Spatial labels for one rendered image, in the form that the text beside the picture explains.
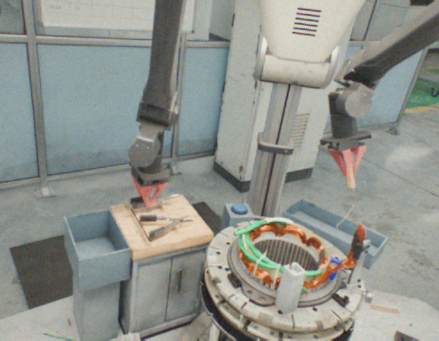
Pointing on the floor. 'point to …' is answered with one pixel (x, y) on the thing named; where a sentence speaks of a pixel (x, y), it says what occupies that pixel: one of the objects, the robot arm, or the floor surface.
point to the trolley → (435, 75)
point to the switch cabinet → (315, 123)
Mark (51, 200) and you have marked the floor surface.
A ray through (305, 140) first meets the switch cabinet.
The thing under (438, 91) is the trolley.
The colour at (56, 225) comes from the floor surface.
